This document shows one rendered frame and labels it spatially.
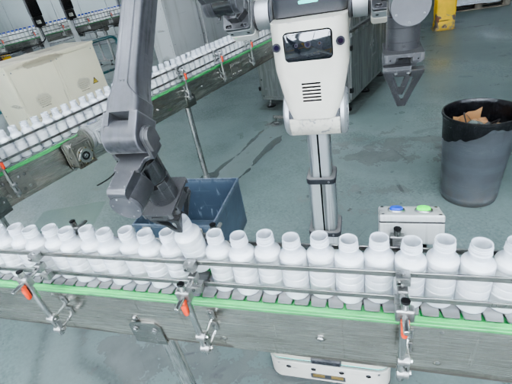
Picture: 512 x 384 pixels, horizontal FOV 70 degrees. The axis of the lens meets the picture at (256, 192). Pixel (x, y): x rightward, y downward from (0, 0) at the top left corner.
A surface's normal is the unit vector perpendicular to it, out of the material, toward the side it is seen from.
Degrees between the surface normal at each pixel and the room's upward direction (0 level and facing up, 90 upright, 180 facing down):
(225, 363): 0
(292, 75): 90
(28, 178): 90
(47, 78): 90
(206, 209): 90
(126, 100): 48
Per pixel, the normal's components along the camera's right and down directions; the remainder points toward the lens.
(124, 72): -0.29, -0.15
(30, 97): 0.84, 0.17
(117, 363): -0.16, -0.83
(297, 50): -0.24, 0.55
